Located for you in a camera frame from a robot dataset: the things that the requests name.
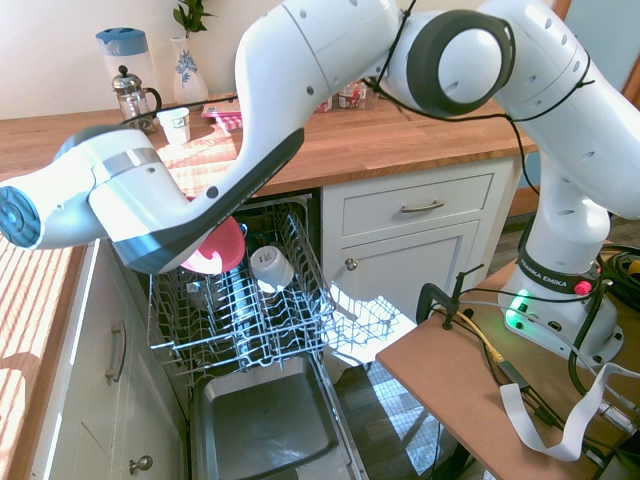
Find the white ceramic mug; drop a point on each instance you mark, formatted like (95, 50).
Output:
(270, 265)

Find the round metal cabinet knob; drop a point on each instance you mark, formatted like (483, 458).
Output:
(141, 465)

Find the stainless dishwasher door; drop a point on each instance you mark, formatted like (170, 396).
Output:
(270, 425)

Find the white vase with blue flowers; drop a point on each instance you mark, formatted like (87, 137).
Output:
(189, 75)

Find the black metal clamp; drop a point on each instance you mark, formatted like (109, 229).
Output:
(430, 300)

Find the glass French press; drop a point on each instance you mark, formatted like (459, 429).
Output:
(131, 100)

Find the white cabinet door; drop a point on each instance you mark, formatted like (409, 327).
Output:
(400, 285)

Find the white cabinet drawer front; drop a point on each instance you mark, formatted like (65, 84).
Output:
(370, 207)

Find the clear drinking glass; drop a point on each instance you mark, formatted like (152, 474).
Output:
(199, 296)

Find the white paper cup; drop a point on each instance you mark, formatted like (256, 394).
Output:
(174, 127)

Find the black inline adapter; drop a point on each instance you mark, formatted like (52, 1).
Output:
(515, 374)

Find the clear pitcher with blue lid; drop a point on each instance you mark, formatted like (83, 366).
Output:
(125, 57)

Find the red round knob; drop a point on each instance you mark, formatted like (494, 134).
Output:
(582, 288)

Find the white corner cabinet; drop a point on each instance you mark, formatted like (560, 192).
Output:
(100, 410)

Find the green leafy plant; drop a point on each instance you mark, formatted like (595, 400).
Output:
(192, 15)

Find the coral plastic plate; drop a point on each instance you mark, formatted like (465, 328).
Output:
(226, 245)

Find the round metal door knob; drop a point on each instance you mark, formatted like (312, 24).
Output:
(351, 264)

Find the clear jar with red label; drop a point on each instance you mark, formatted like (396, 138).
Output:
(352, 97)

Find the red checked cloth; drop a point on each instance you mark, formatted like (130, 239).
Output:
(225, 120)

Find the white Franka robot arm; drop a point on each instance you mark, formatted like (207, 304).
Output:
(300, 75)

